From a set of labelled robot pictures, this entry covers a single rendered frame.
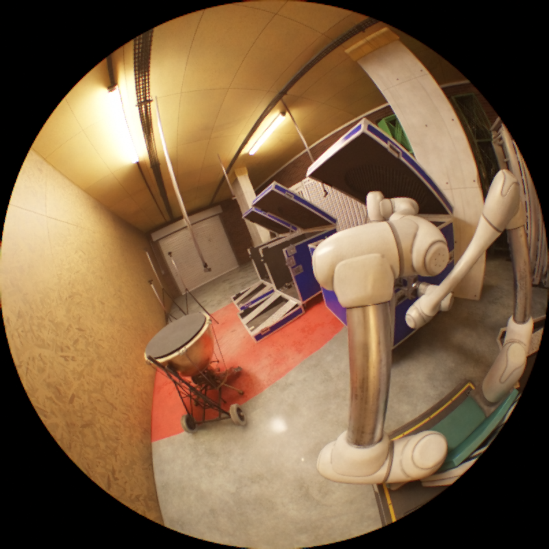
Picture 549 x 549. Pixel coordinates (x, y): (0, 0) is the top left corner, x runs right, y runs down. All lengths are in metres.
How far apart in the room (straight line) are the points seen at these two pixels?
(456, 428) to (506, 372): 0.28
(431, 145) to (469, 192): 0.58
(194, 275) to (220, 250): 1.64
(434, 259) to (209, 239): 7.72
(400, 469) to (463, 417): 0.44
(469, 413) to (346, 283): 0.85
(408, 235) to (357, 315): 0.19
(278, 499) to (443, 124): 3.13
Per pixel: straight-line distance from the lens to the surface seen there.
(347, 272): 0.34
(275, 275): 3.01
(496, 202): 0.66
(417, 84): 2.32
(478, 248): 0.73
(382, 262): 0.34
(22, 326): 1.67
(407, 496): 1.02
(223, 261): 7.86
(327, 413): 1.41
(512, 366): 0.84
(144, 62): 2.02
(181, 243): 7.73
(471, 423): 0.96
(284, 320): 2.27
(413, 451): 0.56
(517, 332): 0.97
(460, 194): 2.07
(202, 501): 1.65
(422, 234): 0.36
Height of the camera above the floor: 1.30
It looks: 16 degrees down
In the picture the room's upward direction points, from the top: 21 degrees counter-clockwise
